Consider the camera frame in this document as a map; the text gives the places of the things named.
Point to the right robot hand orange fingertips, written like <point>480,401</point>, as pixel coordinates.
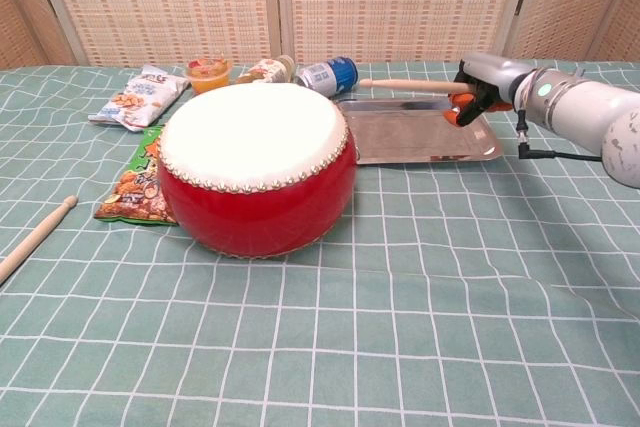
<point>492,74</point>

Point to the wooden drumstick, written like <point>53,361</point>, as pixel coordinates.
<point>410,84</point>
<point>35,242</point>

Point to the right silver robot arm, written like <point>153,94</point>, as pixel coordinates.
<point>580,102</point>

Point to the red drum white skin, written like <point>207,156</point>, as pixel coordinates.
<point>250,197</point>

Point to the bamboo folding screen panel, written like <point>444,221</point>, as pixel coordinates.
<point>625,22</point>
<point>20,22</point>
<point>400,2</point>
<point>165,2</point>
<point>565,2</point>

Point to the stainless steel rectangular tray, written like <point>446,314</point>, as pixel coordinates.
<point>410,137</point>

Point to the blue and silver drink can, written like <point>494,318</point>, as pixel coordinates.
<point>325,77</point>

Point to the green checked tablecloth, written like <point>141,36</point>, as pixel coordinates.
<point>400,322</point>

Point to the orange jelly cup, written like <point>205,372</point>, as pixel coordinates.
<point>210,77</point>

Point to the white snack bag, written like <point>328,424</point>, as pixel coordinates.
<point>140,97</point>

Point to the green snack bag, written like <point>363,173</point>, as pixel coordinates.
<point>135,192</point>

